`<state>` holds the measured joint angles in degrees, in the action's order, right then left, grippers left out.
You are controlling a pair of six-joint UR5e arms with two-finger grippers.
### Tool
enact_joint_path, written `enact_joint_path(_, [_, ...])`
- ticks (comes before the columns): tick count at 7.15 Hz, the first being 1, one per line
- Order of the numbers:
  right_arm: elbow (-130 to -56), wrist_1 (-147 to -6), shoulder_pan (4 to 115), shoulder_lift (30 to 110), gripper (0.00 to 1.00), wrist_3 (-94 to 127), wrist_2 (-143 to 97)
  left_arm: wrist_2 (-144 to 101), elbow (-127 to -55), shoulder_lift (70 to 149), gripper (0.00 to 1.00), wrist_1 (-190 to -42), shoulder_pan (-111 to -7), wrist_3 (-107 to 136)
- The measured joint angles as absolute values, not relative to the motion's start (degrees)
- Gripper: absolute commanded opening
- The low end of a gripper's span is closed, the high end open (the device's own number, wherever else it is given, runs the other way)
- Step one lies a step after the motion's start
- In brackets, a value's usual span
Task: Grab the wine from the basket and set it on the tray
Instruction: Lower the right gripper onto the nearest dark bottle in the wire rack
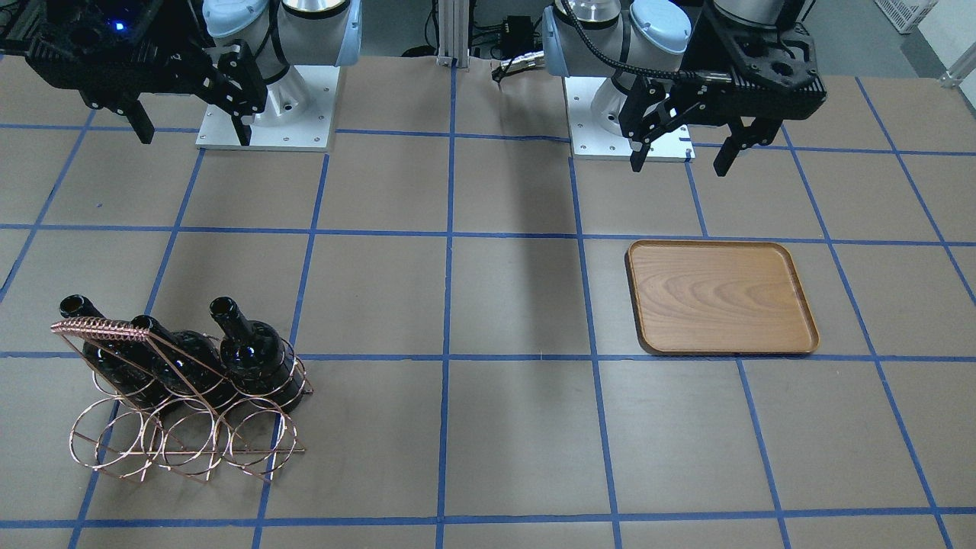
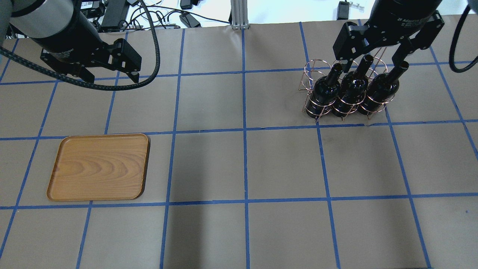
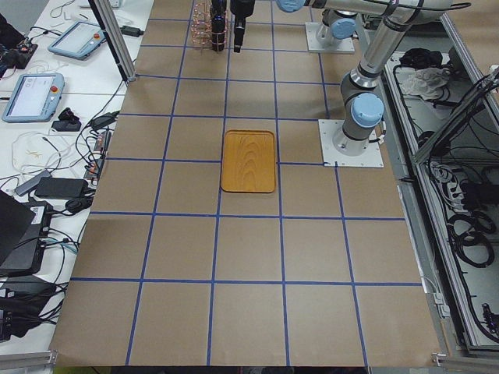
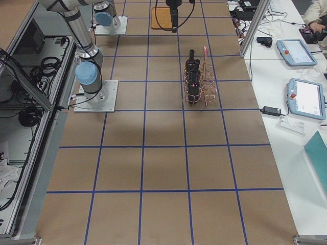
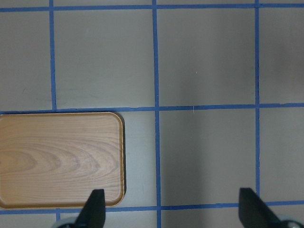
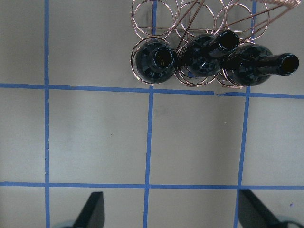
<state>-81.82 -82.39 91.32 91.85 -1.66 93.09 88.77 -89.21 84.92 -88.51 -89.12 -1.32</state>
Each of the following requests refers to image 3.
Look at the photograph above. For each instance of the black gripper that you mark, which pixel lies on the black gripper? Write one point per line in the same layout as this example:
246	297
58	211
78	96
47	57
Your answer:
242	6

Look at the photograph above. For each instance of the white crumpled cloth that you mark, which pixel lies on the white crumpled cloth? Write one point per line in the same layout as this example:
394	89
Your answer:
426	83

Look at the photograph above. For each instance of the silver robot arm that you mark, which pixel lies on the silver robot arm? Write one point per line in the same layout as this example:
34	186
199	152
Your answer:
338	25
364	109

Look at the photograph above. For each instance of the black power adapter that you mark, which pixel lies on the black power adapter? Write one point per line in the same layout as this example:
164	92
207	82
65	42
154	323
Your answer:
60	188

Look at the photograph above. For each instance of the copper wire wine basket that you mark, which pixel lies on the copper wire wine basket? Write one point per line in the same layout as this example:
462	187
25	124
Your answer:
201	25

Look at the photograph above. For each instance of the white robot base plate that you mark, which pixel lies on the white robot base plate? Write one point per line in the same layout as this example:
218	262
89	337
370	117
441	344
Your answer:
340	151

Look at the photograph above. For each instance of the wooden tray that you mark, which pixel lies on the wooden tray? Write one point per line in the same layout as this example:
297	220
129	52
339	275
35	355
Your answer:
249	161

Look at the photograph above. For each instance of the aluminium frame post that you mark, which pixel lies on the aluminium frame post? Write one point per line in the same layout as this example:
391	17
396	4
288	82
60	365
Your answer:
110	27

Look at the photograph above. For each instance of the dark wine bottle in basket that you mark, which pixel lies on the dark wine bottle in basket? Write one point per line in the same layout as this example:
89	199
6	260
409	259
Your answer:
218	24

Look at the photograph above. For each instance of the teach pendant tablet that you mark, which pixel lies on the teach pendant tablet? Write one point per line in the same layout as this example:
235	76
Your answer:
79	41
34	98

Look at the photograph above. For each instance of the upper teach pendant tablet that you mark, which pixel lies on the upper teach pendant tablet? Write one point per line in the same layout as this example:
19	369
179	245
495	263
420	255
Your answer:
79	41

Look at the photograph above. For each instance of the lower teach pendant tablet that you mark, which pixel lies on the lower teach pendant tablet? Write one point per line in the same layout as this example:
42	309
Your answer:
34	98

